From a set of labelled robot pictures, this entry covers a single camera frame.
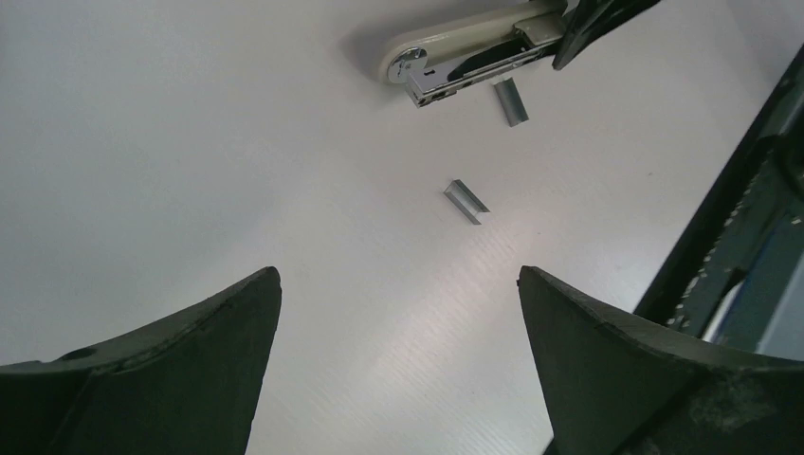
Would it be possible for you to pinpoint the silver staple strip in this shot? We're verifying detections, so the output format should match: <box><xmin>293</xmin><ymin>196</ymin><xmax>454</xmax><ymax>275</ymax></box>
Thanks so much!
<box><xmin>443</xmin><ymin>179</ymin><xmax>490</xmax><ymax>226</ymax></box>
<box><xmin>493</xmin><ymin>78</ymin><xmax>529</xmax><ymax>127</ymax></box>

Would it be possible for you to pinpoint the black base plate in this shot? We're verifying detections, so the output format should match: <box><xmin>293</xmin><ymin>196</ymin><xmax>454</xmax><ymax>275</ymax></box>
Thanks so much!
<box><xmin>634</xmin><ymin>51</ymin><xmax>803</xmax><ymax>337</ymax></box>

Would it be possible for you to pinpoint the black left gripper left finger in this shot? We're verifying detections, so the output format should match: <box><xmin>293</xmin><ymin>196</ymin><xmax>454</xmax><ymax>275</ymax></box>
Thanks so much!
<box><xmin>1</xmin><ymin>267</ymin><xmax>282</xmax><ymax>454</ymax></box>

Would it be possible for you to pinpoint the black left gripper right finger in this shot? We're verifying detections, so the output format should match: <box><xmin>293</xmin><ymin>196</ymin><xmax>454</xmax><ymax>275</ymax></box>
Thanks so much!
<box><xmin>518</xmin><ymin>266</ymin><xmax>803</xmax><ymax>454</ymax></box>

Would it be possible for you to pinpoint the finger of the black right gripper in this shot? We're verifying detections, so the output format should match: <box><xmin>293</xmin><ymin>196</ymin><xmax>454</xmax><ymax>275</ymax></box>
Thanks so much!
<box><xmin>552</xmin><ymin>0</ymin><xmax>659</xmax><ymax>71</ymax></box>

